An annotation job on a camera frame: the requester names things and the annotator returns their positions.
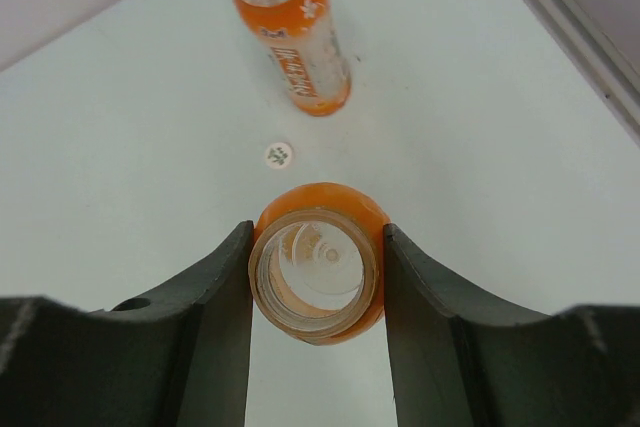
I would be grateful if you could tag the large orange tea bottle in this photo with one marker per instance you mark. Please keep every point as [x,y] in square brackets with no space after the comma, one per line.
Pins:
[301,42]

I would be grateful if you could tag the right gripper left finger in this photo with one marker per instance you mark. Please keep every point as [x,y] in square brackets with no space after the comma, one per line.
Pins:
[176,355]

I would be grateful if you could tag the white bottle cap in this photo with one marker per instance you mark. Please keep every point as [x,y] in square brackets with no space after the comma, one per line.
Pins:
[278,155]

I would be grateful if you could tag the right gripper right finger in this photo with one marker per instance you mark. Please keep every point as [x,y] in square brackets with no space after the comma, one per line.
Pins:
[462,356]

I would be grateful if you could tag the small orange juice bottle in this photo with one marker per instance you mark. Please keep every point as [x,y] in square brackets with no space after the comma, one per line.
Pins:
[316,269]

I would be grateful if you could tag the right aluminium frame post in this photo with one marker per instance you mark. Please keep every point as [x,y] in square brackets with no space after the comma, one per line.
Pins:
[602,39]

